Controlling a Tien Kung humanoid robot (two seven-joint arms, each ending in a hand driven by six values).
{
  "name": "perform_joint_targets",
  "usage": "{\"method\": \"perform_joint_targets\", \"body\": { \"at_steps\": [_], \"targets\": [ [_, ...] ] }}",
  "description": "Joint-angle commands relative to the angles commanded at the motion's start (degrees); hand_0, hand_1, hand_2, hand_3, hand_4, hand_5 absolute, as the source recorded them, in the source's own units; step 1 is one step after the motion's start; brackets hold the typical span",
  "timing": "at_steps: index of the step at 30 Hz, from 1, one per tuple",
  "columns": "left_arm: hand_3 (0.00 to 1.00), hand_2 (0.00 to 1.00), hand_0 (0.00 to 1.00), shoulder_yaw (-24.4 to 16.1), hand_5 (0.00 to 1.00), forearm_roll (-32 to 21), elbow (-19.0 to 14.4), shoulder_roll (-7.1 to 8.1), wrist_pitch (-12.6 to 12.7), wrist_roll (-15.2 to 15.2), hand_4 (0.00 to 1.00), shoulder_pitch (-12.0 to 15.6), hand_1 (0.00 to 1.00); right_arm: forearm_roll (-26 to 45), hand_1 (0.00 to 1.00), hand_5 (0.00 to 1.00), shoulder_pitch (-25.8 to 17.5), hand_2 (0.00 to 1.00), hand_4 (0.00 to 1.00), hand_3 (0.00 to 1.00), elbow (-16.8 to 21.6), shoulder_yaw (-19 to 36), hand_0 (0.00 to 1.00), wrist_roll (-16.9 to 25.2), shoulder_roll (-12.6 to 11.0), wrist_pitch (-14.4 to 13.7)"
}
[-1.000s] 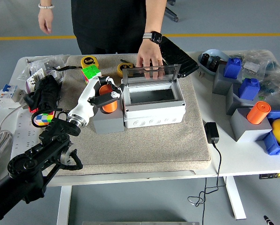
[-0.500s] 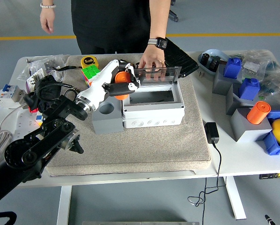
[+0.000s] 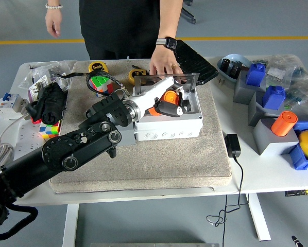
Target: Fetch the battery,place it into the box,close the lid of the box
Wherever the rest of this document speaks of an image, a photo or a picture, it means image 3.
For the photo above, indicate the person's left hand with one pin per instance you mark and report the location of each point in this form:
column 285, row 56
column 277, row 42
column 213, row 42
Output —
column 164, row 60

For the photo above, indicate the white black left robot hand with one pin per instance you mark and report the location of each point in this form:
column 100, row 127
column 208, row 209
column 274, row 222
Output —
column 154, row 92

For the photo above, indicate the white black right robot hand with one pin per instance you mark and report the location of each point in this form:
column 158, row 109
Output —
column 297, row 242

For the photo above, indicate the person's right hand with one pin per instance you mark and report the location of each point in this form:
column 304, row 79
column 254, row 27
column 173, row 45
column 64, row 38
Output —
column 53, row 21

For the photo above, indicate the orange cylinder battery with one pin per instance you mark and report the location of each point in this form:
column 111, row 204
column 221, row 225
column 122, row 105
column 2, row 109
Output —
column 169, row 97
column 282, row 126

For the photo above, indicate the grey junction box with lid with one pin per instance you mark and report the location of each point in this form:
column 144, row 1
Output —
column 169, row 128

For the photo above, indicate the person's left forearm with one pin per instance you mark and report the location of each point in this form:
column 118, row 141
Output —
column 169, row 23

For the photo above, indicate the person's right forearm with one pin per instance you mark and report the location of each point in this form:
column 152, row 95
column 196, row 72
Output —
column 54, row 2

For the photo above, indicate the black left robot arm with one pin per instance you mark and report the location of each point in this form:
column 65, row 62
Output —
column 79, row 149

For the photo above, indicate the black wrist watch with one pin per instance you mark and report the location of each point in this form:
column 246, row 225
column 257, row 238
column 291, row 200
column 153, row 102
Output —
column 170, row 42

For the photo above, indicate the black plastic case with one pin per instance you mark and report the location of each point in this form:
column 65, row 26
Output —
column 195, row 64

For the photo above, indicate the white table leg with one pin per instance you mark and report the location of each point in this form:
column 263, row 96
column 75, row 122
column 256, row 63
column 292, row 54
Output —
column 259, row 218
column 70, row 226

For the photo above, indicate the clear plastic bags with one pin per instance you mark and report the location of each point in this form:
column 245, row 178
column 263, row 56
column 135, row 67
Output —
column 45, row 68

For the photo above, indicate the black table control panel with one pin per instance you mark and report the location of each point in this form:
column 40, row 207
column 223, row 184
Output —
column 298, row 193

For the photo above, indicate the grey block with round hole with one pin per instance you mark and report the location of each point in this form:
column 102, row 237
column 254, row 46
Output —
column 128, row 136

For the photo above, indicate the black office chair base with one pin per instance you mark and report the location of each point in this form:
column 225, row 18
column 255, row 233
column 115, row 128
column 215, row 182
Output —
column 188, row 15

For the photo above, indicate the large colourful puzzle cube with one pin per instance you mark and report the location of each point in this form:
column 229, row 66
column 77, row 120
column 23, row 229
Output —
column 100, row 83

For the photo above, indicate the person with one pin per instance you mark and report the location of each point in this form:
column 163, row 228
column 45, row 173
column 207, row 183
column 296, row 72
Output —
column 118, row 25

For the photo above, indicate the small metal plug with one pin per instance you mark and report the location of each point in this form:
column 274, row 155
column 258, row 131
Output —
column 222, row 81

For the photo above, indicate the black electronic part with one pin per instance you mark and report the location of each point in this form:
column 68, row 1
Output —
column 236, row 69
column 226, row 64

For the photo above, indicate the grey-brown mat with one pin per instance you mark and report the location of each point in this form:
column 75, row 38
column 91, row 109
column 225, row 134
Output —
column 156, row 159

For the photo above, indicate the light blue bowl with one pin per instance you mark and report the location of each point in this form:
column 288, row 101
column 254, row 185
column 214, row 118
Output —
column 236, row 57

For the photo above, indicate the blue plastic bin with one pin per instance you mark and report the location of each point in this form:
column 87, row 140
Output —
column 300, row 159

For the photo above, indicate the grey holder block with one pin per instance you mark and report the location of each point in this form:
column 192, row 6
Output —
column 255, row 113
column 242, row 92
column 270, row 144

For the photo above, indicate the black crumpled cloth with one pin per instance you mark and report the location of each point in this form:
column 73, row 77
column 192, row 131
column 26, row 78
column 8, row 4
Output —
column 51, row 108

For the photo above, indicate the blue bottle-shaped block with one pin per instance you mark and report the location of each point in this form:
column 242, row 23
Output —
column 255, row 76
column 273, row 99

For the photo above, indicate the white blue circuit breaker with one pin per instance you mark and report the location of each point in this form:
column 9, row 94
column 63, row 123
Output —
column 7, row 104

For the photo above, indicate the black power adapter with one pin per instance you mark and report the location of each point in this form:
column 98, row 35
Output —
column 232, row 145

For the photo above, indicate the small red object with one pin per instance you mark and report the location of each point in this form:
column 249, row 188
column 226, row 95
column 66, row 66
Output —
column 35, row 121

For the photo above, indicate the small colourful puzzle cube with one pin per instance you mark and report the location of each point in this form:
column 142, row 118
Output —
column 49, row 130

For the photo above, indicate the clear bag of parts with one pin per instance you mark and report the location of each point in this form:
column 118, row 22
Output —
column 282, row 67
column 306, row 95

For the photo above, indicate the white power strip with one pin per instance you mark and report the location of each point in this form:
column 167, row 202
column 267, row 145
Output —
column 25, row 139

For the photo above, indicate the white wall socket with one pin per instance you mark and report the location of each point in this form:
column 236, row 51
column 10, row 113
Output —
column 62, row 83

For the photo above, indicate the packaged white switch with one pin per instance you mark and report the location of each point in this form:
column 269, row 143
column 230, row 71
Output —
column 36, row 87

